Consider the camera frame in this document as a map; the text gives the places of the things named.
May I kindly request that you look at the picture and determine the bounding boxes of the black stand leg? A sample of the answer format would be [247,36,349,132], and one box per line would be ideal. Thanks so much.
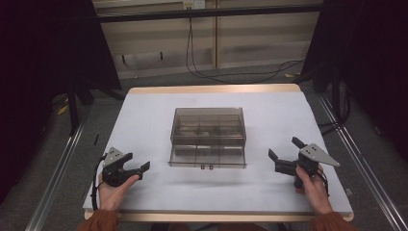
[66,75,81,137]
[331,67,342,120]

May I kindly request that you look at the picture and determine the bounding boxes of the wooden table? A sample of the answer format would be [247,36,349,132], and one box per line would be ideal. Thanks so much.
[82,83,355,223]

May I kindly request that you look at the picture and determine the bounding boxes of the black curtain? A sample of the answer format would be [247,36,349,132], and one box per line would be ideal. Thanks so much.
[0,0,122,205]
[300,0,408,162]

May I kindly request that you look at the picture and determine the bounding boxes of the long black floor cable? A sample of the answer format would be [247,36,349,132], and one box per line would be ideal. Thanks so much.
[185,17,305,85]

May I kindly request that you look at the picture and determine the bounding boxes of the clear brown compartment drawer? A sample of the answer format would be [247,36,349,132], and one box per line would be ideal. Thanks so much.
[167,143,247,170]

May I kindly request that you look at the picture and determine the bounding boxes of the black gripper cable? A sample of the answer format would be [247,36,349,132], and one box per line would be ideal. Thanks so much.
[317,163,331,197]
[90,153,108,212]

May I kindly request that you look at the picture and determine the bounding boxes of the person's left hand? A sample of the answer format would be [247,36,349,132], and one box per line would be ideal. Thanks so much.
[97,172,140,212]

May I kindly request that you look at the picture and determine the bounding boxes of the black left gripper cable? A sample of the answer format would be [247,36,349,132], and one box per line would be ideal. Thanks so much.
[90,153,108,212]

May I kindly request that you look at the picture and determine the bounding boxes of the white table mat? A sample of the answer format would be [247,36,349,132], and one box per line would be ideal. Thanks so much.
[82,90,354,216]

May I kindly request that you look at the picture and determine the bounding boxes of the person's right hand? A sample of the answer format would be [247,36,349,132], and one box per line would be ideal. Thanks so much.
[294,166,334,216]

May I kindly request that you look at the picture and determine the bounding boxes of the clear brown drawer box housing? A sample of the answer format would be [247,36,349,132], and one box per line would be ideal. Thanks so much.
[169,107,247,147]

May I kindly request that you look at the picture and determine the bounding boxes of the metal floor rail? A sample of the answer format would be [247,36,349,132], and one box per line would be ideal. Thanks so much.
[24,105,94,231]
[317,93,408,231]

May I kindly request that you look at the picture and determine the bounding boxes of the black horizontal bar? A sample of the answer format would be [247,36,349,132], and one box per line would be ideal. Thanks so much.
[95,4,323,24]

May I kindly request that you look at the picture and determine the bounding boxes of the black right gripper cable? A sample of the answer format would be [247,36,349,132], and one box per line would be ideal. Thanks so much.
[317,163,331,197]

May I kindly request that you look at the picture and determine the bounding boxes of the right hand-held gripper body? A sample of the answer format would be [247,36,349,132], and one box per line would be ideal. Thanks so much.
[274,142,341,177]

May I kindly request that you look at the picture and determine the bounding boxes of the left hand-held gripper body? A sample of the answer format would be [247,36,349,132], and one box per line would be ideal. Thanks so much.
[101,146,140,188]

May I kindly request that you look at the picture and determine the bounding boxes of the black floor cable loop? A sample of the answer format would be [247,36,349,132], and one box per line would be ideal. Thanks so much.
[319,82,352,135]

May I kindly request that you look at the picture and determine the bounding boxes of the white wall power outlet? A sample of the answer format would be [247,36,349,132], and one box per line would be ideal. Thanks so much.
[182,0,206,11]

